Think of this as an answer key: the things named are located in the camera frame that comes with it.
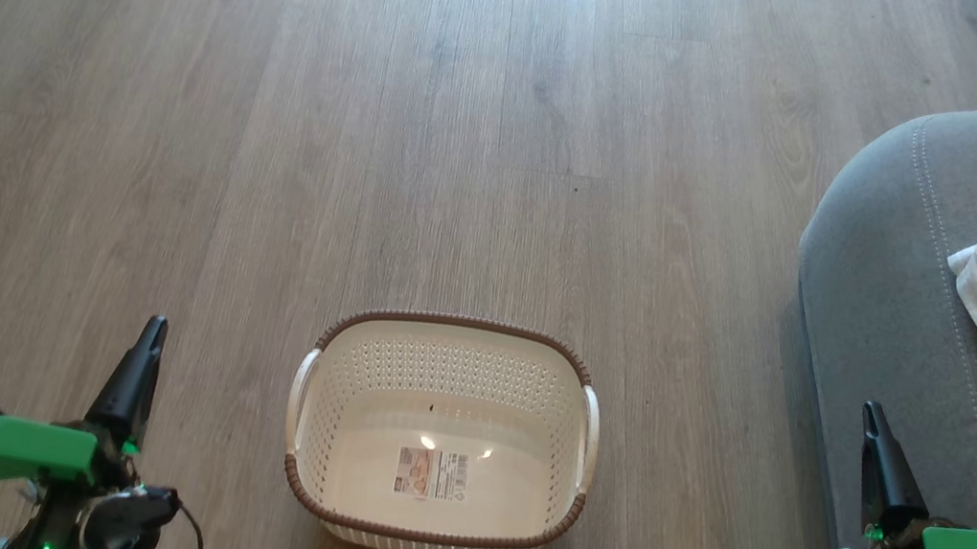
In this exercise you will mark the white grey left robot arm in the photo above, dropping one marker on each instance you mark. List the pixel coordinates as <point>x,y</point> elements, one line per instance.
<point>122,520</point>

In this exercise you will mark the white basket with brown rim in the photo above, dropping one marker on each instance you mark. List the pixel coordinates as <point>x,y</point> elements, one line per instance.
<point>457,357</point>

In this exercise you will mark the paper label sticker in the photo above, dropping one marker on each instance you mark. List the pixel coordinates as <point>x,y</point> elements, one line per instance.
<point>431,474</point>

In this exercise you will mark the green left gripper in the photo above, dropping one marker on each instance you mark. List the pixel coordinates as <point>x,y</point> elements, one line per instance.
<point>13,444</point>

